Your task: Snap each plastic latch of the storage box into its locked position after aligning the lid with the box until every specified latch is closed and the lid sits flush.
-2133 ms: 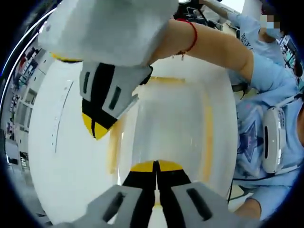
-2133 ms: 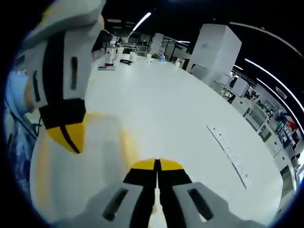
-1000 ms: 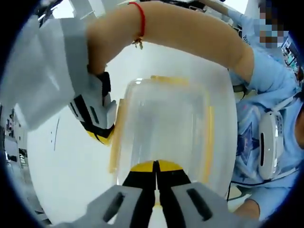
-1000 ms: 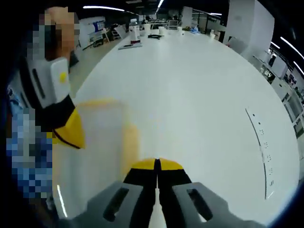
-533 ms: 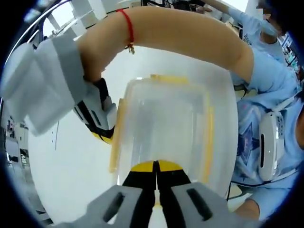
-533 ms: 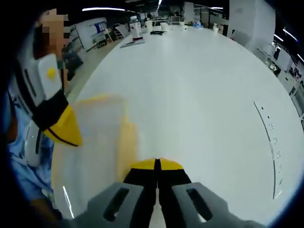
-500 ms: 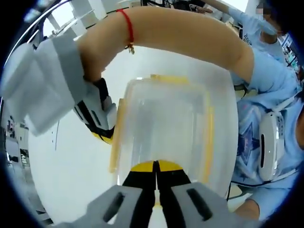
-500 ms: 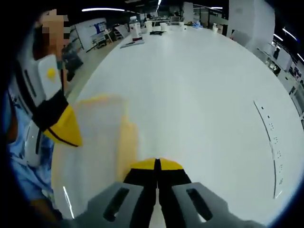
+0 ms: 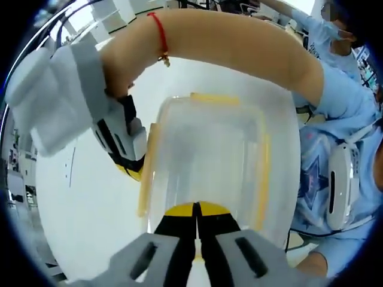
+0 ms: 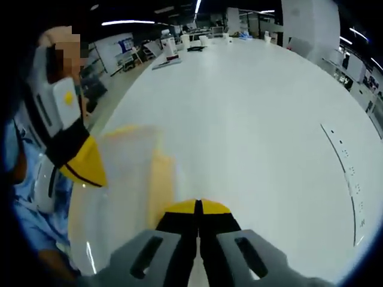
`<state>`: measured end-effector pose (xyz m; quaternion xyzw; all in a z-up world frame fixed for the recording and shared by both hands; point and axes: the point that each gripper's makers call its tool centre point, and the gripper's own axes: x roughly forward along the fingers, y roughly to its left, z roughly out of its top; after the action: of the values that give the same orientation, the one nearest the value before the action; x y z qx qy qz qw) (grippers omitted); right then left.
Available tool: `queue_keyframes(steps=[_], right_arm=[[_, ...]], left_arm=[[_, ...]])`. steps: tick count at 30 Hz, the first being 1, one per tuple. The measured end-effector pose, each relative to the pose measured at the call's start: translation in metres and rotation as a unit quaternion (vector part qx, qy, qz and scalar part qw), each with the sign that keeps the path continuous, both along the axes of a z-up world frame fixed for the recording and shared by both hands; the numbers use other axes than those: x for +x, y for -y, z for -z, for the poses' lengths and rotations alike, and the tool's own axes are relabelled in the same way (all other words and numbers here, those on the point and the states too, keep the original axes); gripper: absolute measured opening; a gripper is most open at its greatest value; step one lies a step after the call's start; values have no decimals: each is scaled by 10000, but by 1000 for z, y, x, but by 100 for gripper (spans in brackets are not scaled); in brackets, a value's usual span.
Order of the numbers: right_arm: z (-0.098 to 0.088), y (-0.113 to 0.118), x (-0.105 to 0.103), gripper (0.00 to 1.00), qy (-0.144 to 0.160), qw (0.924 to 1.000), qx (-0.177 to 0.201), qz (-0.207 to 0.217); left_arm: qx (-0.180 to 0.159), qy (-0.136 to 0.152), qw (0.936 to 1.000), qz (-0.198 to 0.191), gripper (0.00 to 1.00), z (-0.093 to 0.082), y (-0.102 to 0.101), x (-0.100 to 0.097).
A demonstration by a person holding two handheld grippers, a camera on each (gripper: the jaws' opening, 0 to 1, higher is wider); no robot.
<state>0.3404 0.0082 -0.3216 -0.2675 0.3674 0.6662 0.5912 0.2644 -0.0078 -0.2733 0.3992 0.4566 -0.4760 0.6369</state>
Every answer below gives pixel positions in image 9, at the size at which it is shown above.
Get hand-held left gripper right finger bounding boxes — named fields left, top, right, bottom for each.
left=196, top=201, right=330, bottom=287

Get red string bracelet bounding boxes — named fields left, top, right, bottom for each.
left=147, top=12, right=172, bottom=68

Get person's right hand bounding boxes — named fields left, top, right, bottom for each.
left=101, top=13, right=168, bottom=99

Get clear storage box yellow latches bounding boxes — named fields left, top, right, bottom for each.
left=136, top=91, right=300, bottom=240

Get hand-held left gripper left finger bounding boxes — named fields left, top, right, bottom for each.
left=67, top=201, right=199, bottom=287

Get white worn chest device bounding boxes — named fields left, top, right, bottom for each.
left=325, top=142, right=360, bottom=231

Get person in blue shirt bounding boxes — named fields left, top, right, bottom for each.
left=288, top=59, right=383, bottom=240

